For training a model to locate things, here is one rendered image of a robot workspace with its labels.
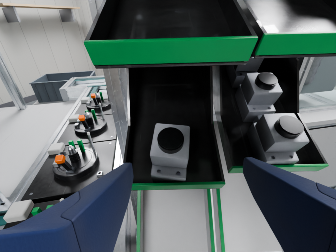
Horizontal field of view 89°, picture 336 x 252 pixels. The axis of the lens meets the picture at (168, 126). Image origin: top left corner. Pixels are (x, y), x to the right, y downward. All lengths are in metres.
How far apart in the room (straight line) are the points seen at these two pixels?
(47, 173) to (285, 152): 0.65
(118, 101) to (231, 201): 0.30
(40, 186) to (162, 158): 0.51
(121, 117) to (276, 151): 0.23
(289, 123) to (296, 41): 0.10
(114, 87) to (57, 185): 0.43
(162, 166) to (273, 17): 0.23
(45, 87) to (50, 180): 1.81
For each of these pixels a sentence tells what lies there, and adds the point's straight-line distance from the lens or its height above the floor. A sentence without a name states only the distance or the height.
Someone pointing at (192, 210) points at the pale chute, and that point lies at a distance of 0.38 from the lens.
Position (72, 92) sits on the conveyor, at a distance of 1.55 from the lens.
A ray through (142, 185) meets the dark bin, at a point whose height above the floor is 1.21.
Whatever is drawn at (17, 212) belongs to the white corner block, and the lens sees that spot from 0.60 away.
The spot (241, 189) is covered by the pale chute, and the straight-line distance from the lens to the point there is 0.42.
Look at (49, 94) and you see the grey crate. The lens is 2.40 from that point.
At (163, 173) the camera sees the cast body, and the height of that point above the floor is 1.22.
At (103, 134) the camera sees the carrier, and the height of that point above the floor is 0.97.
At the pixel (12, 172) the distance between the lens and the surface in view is 0.98.
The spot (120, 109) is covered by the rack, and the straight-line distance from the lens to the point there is 0.28.
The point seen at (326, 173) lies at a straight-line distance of 1.83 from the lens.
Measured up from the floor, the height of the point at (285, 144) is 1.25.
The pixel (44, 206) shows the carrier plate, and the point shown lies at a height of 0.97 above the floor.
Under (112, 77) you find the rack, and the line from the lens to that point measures 0.27.
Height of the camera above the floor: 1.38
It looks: 31 degrees down
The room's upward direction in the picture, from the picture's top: 2 degrees counter-clockwise
